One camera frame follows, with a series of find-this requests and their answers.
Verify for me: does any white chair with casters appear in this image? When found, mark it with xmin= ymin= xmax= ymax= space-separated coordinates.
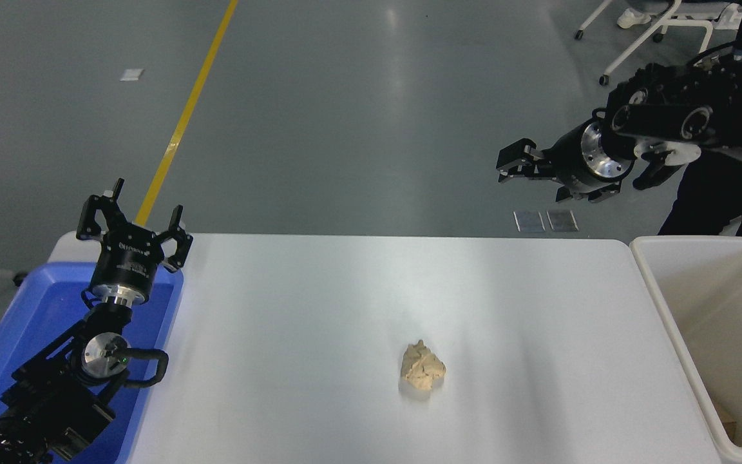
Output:
xmin=574 ymin=0 xmax=742 ymax=86

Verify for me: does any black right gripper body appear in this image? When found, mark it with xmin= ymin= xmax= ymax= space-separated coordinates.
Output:
xmin=547 ymin=125 xmax=617 ymax=194

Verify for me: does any large pale plastic bin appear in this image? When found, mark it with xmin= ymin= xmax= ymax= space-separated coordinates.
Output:
xmin=630 ymin=236 xmax=742 ymax=464

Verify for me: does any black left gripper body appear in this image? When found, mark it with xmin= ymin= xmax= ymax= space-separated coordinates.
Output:
xmin=90 ymin=224 xmax=166 ymax=297

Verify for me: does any person's foot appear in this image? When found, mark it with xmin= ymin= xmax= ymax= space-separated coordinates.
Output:
xmin=617 ymin=8 xmax=652 ymax=30

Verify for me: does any blue plastic tray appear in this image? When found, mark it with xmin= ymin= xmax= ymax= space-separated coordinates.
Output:
xmin=0 ymin=261 xmax=184 ymax=464

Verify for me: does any crumpled tan paper ball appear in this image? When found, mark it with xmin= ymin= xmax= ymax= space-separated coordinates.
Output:
xmin=399 ymin=340 xmax=447 ymax=391

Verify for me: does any grey metal floor plate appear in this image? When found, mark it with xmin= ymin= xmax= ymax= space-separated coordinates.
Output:
xmin=547 ymin=209 xmax=579 ymax=232
xmin=514 ymin=210 xmax=546 ymax=233

